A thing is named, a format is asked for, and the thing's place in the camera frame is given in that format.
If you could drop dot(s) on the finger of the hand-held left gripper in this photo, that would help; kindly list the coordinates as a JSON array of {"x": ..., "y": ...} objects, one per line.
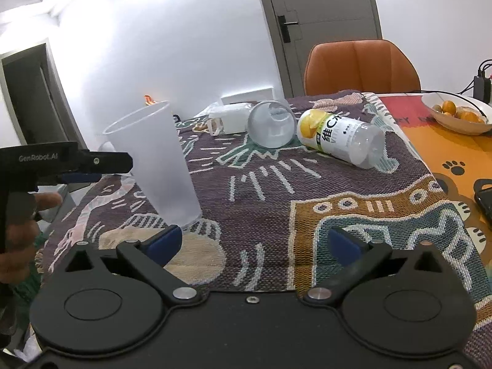
[
  {"x": 111, "y": 162},
  {"x": 78, "y": 177}
]

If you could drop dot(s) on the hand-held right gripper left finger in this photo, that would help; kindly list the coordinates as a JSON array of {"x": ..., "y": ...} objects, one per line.
[{"x": 166, "y": 243}]

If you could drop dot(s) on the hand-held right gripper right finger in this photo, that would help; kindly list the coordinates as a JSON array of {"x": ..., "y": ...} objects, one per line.
[{"x": 343, "y": 244}]

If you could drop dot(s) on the frosted tall plastic cup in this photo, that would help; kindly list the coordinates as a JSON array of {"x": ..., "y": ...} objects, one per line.
[{"x": 161, "y": 161}]

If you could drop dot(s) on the clear plastic cup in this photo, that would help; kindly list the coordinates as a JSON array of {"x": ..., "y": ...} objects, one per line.
[{"x": 271, "y": 127}]

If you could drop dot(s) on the person's left hand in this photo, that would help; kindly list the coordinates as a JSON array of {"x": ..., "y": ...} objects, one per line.
[{"x": 23, "y": 238}]

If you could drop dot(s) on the dark doorway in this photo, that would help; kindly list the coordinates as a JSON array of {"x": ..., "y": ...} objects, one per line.
[{"x": 34, "y": 96}]

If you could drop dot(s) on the printed woven blanket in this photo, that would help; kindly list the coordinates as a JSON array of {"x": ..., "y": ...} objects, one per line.
[{"x": 269, "y": 200}]

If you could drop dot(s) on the plastic bottle with yellow label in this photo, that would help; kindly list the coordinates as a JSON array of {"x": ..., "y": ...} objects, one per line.
[{"x": 338, "y": 136}]

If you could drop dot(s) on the white paper box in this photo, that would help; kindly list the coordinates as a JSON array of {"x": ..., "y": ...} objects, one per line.
[{"x": 232, "y": 119}]

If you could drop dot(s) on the orange paw print tablecloth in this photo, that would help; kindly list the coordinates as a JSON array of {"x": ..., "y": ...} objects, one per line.
[{"x": 442, "y": 150}]

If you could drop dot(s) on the black phone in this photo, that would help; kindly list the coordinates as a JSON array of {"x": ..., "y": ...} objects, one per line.
[{"x": 485, "y": 200}]

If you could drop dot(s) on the mandarin orange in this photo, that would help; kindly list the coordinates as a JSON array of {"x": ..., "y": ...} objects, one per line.
[
  {"x": 437, "y": 108},
  {"x": 449, "y": 107},
  {"x": 471, "y": 117}
]

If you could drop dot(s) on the white bowl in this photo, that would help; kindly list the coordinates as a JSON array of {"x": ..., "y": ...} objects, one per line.
[{"x": 457, "y": 125}]

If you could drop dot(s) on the orange leather chair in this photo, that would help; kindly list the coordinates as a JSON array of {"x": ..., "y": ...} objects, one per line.
[{"x": 357, "y": 69}]

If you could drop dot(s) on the black charger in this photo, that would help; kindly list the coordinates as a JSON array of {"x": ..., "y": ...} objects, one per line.
[{"x": 482, "y": 86}]

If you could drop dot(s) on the grey door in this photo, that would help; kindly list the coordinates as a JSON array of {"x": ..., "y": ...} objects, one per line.
[{"x": 326, "y": 15}]

